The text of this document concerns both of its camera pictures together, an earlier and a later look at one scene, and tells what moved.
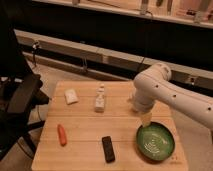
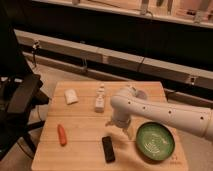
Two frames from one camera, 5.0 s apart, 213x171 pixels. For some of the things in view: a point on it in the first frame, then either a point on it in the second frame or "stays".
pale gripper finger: [143, 122] to [128, 130]
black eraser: [108, 149] stays
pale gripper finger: [149, 120] to [110, 123]
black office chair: [20, 88] stays
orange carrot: [62, 135] stays
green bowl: [156, 141] stays
